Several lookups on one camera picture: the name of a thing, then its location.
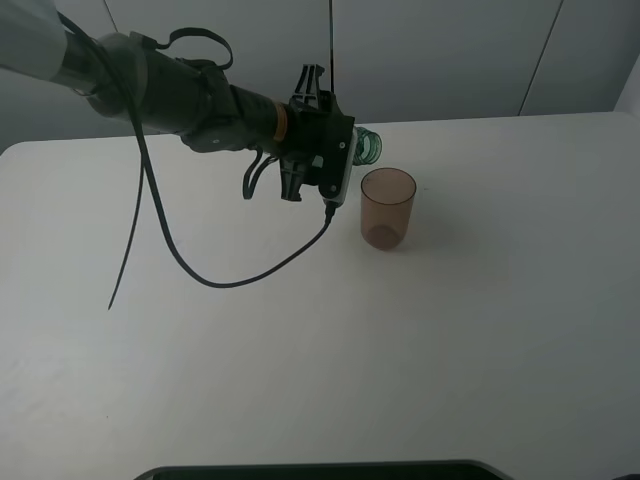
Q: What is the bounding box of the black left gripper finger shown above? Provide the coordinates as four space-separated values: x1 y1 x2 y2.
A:
289 64 327 108
279 157 312 202

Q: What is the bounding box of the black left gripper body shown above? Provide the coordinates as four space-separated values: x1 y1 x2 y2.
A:
278 90 348 157

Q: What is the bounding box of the green transparent water bottle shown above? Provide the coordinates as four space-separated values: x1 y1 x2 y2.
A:
352 126 382 166

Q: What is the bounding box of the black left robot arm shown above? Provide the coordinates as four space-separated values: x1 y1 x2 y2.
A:
1 1 356 205

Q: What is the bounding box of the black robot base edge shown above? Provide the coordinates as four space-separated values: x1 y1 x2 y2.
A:
137 460 511 480

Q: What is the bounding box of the pink translucent plastic cup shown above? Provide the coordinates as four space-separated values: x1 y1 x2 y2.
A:
360 167 417 251

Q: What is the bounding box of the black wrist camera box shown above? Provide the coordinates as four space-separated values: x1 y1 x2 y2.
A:
318 115 355 207

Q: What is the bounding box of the black camera cable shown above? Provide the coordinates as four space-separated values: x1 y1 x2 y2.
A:
54 9 337 311

